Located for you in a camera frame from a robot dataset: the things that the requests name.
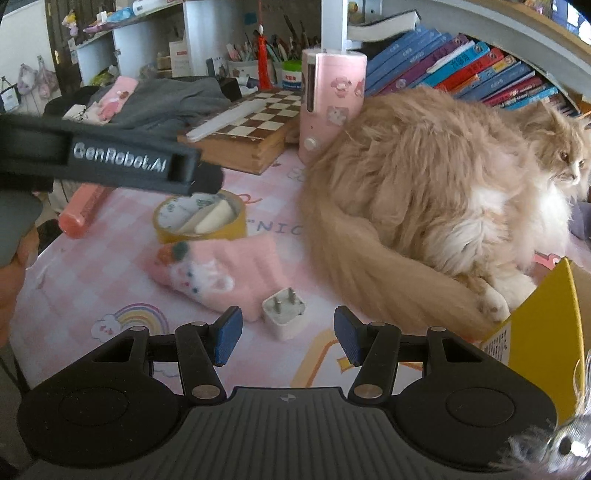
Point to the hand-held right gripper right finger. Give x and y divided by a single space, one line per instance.
348 337

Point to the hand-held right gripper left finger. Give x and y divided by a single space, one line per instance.
228 334

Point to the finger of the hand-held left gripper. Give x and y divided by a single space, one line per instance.
207 179

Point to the small white charger plug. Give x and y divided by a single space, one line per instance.
286 318

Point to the pink bunny sock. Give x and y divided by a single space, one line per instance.
240 272

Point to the yellow cardboard box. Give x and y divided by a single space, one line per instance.
549 341

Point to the pink checked cloth desktop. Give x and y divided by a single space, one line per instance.
115 277

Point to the person's left hand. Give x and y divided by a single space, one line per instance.
9 295

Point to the white oblong piece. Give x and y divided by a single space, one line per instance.
212 217

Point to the white flat stick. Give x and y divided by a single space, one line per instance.
221 122

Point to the coral pink tube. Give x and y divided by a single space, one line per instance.
81 212

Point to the yellow tape roll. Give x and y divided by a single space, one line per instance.
161 230

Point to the wooden chess box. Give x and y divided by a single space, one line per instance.
258 124

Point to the grey cloth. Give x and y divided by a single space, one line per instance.
171 101

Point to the pen holder with pens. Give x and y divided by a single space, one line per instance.
242 64

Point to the red hanging tassel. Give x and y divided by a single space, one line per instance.
264 60

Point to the pink cylindrical device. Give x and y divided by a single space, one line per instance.
323 115

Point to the green lid jar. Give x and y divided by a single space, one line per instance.
291 76

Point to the fluffy orange white cat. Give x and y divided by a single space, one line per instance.
415 194

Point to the white desk shelf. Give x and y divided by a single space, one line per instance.
332 23

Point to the thick pale book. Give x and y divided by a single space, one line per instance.
383 27

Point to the purple cloth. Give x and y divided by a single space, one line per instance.
582 221

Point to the row of colourful books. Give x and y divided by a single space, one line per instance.
461 69

